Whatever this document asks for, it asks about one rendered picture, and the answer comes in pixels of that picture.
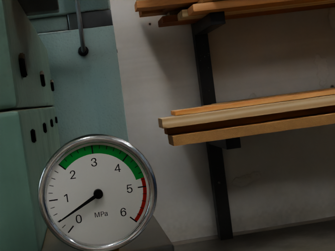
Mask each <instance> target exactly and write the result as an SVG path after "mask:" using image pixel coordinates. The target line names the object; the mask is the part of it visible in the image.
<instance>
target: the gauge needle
mask: <svg viewBox="0 0 335 251"><path fill-rule="evenodd" d="M102 197H103V192H102V190H101V189H96V190H95V191H94V196H92V197H91V198H90V199H88V200H87V201H86V202H84V203H83V204H82V205H80V206H79V207H78V208H76V209H75V210H74V211H72V212H71V213H70V214H68V215H67V216H66V217H64V218H63V219H62V220H64V219H65V218H67V217H68V216H70V215H71V214H73V213H74V212H76V211H78V210H79V209H81V208H82V207H84V206H85V205H87V204H88V203H90V202H91V201H93V200H94V199H100V198H102ZM62 220H60V221H59V222H61V221H62Z"/></svg>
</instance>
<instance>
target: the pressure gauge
mask: <svg viewBox="0 0 335 251"><path fill-rule="evenodd" d="M96 189H101V190H102V192H103V197H102V198H100V199H94V200H93V201H91V202H90V203H88V204H87V205H85V206H84V207H82V208H81V209H79V210H78V211H76V212H74V213H73V214H71V215H70V216H68V217H67V218H65V219H64V220H62V219H63V218H64V217H66V216H67V215H68V214H70V213H71V212H72V211H74V210H75V209H76V208H78V207H79V206H80V205H82V204H83V203H84V202H86V201H87V200H88V199H90V198H91V197H92V196H94V191H95V190H96ZM37 197H38V205H39V209H40V212H41V215H42V218H43V220H44V222H45V223H46V225H47V227H48V228H49V229H50V231H51V232H52V233H53V234H54V235H55V236H56V237H57V238H58V239H59V240H60V241H62V242H63V243H65V244H66V245H68V246H70V247H72V248H74V249H77V250H80V251H120V250H119V248H121V247H123V246H125V245H127V244H129V243H130V242H132V241H133V240H134V239H136V238H137V237H138V236H139V235H140V234H141V233H142V232H143V230H144V229H145V228H146V226H147V225H148V223H149V222H150V220H151V218H152V216H153V213H154V211H155V207H156V202H157V183H156V178H155V175H154V172H153V170H152V167H151V166H150V164H149V162H148V161H147V159H146V158H145V157H144V155H143V154H142V153H141V152H140V151H139V150H138V149H137V148H135V147H134V146H133V145H131V144H130V143H128V142H127V141H125V140H123V139H120V138H118V137H114V136H110V135H107V134H88V135H83V136H80V137H77V138H75V139H73V140H71V141H69V142H67V143H66V144H64V145H63V146H62V147H61V148H59V149H58V150H57V151H56V152H55V153H54V154H53V155H52V156H51V157H50V159H49V160H48V162H47V163H46V165H45V167H44V169H43V171H42V174H41V176H40V180H39V184H38V193H37ZM60 220H62V221H61V222H59V221H60Z"/></svg>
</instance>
